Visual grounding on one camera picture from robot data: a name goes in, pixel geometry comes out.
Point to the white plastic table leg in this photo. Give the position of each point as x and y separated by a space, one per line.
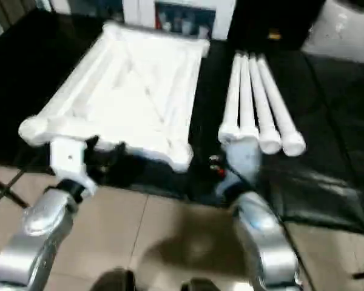
264 115
282 115
246 100
231 115

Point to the white plastic table top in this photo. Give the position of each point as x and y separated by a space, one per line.
133 91

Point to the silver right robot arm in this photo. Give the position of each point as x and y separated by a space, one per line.
267 230

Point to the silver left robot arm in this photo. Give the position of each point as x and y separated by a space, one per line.
39 218

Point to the black work mat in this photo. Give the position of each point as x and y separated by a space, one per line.
321 121

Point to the dark left robot foot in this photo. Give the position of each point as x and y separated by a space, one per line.
115 280

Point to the dark robot foot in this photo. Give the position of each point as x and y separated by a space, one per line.
115 280
200 285

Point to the dark right robot foot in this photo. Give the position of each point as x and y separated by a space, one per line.
200 285

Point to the white glass-door cabinet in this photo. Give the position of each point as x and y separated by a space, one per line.
139 12

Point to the beige curtain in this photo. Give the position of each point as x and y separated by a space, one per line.
6 15

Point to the black box with gold label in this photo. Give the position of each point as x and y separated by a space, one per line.
276 18

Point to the grey cushion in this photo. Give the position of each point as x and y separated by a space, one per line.
345 27

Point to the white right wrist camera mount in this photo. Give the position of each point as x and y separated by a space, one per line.
242 157

